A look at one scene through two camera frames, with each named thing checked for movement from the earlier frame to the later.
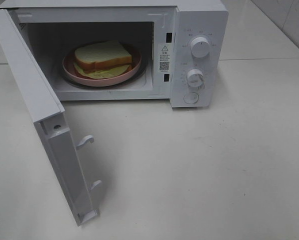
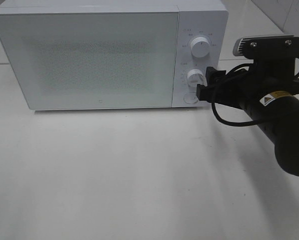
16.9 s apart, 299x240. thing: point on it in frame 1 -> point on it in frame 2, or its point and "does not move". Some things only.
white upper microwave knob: [200, 47] does not move
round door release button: [191, 98] does not move
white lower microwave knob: [195, 77] does not move
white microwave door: [47, 113] -> [71, 60]
